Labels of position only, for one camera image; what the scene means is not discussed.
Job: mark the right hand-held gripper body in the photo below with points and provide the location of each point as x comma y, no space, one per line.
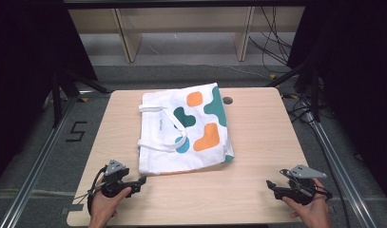
300,191

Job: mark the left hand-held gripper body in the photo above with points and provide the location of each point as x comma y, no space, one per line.
113,186

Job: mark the white tote bag coloured patches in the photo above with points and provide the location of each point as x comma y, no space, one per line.
162,158

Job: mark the person's left hand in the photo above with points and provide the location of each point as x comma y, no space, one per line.
107,205

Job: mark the person's right hand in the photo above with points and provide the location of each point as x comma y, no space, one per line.
314,212

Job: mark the black metal stand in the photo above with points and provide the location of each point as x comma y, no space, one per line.
314,95
56,104

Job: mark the light wooden shelf unit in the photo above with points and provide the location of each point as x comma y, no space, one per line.
131,47

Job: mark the black curtain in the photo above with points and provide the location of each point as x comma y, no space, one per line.
23,63
356,63

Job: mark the aluminium floor rail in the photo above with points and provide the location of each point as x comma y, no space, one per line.
337,158
39,161

